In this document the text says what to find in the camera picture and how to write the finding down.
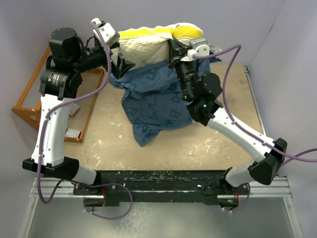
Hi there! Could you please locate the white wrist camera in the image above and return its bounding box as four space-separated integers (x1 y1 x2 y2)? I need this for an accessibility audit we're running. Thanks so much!
180 37 210 62
91 18 120 47

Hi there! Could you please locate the white quilted pillow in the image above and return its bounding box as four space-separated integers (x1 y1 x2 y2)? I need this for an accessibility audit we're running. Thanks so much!
111 22 204 69

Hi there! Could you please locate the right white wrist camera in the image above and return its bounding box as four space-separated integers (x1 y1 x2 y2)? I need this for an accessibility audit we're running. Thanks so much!
180 37 210 62

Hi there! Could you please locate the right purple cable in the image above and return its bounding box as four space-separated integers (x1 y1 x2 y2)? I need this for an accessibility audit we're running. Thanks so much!
193 44 317 163

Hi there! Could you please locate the red white box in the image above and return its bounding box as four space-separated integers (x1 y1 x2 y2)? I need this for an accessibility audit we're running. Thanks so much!
65 128 81 139

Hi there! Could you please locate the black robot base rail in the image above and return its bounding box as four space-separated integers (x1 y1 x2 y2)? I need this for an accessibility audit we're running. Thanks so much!
73 170 248 207

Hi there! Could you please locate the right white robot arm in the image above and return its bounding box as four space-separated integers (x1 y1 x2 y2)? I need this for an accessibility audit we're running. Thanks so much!
168 38 287 194

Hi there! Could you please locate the blue cartoon print pillowcase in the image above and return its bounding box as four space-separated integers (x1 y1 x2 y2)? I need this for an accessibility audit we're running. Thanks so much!
108 43 223 147

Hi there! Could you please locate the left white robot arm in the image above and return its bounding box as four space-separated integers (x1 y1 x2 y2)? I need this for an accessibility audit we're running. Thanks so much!
22 23 134 194

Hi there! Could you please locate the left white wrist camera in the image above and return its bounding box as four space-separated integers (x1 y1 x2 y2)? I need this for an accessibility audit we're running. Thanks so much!
91 18 120 47

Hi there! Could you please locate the small red white card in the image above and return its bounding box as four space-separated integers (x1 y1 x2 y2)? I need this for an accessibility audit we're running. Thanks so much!
69 103 80 116

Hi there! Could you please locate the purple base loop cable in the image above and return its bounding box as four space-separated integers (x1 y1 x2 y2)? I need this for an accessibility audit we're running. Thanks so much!
83 183 133 221

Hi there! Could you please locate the orange wooden rack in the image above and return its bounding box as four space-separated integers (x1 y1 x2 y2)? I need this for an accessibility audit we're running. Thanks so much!
11 48 105 143

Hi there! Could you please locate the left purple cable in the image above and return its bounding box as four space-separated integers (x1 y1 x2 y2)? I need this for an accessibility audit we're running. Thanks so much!
36 21 111 204

